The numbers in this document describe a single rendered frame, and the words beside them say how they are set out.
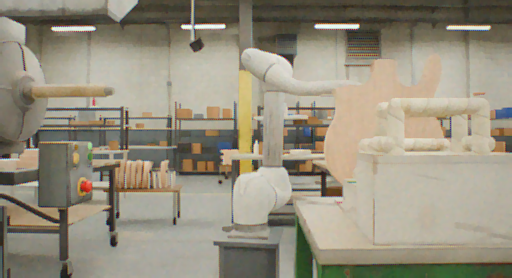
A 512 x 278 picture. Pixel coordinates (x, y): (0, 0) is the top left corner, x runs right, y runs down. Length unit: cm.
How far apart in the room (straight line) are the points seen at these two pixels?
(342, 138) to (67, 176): 83
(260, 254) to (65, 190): 80
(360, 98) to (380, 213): 45
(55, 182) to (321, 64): 1140
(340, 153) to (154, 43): 1195
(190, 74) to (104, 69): 297
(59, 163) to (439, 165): 103
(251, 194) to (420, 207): 94
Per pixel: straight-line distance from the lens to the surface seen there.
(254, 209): 157
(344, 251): 70
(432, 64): 116
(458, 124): 87
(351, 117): 107
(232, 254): 158
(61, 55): 1403
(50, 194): 125
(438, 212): 76
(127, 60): 1299
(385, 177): 71
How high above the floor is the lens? 113
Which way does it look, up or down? 1 degrees up
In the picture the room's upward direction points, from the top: straight up
